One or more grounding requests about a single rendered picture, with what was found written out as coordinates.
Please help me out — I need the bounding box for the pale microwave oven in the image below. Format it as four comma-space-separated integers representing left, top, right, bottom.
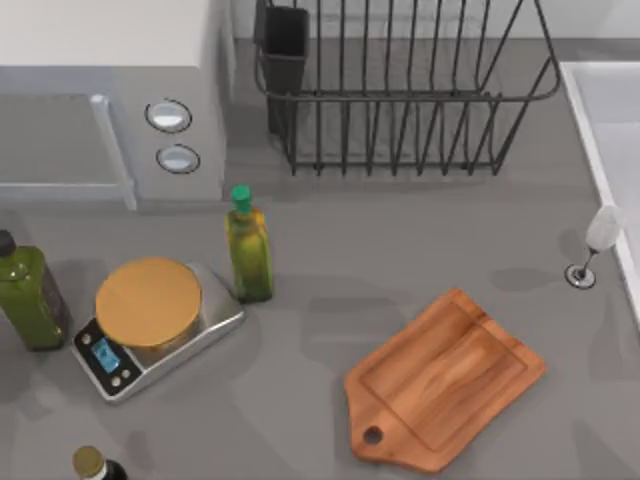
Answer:
0, 0, 236, 212

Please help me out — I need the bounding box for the round wooden scale plate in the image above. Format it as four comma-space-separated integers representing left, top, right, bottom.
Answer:
95, 257, 204, 349

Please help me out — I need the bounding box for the small microwave knob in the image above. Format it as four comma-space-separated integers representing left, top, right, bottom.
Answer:
155, 143, 202, 175

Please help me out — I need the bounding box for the wooden cutting board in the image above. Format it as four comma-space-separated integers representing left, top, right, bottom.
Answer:
343, 287, 547, 475

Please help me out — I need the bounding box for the clear wine glass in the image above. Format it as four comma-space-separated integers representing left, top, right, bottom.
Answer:
564, 204, 623, 290

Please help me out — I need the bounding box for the dark green bottle black cap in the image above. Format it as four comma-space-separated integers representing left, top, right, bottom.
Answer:
0, 229, 72, 352

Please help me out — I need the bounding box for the black wire dish rack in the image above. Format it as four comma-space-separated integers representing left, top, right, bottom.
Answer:
253, 0, 562, 178

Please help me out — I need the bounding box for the olive oil bottle green cap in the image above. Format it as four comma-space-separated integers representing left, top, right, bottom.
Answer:
224, 184, 275, 304

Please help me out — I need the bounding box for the dark bottle gold cap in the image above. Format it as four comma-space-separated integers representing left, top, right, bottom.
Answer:
71, 445, 130, 480

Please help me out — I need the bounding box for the black cutlery holder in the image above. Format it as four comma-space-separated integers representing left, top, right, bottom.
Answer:
253, 0, 311, 135

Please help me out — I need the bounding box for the large microwave knob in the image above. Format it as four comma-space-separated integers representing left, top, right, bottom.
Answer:
144, 98, 194, 135

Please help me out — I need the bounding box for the silver kitchen scale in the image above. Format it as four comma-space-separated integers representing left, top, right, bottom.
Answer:
71, 259, 248, 403

